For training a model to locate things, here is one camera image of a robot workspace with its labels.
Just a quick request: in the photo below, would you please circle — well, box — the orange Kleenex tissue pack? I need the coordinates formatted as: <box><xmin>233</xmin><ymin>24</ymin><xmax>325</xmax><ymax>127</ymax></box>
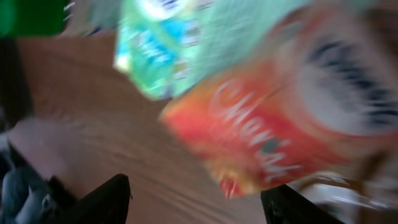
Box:
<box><xmin>160</xmin><ymin>2</ymin><xmax>397</xmax><ymax>198</ymax></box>

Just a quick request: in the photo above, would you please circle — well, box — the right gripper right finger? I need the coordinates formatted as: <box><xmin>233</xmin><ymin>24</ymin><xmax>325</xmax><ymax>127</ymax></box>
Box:
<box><xmin>261</xmin><ymin>185</ymin><xmax>344</xmax><ymax>224</ymax></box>

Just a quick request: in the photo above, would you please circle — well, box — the grey plastic basket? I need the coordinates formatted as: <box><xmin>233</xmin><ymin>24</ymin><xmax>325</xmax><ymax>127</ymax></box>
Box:
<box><xmin>1</xmin><ymin>133</ymin><xmax>50</xmax><ymax>224</ymax></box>

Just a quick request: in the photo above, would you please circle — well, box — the green lid jar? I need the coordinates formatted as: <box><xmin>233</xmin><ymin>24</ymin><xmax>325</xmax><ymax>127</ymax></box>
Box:
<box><xmin>1</xmin><ymin>0</ymin><xmax>70</xmax><ymax>37</ymax></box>

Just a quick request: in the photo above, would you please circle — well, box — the teal wipes packet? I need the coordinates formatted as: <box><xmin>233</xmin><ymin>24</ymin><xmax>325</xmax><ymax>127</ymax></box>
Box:
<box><xmin>114</xmin><ymin>0</ymin><xmax>305</xmax><ymax>100</ymax></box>

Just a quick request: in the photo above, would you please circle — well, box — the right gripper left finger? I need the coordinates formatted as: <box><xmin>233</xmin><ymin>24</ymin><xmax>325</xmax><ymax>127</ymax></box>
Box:
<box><xmin>46</xmin><ymin>174</ymin><xmax>131</xmax><ymax>224</ymax></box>

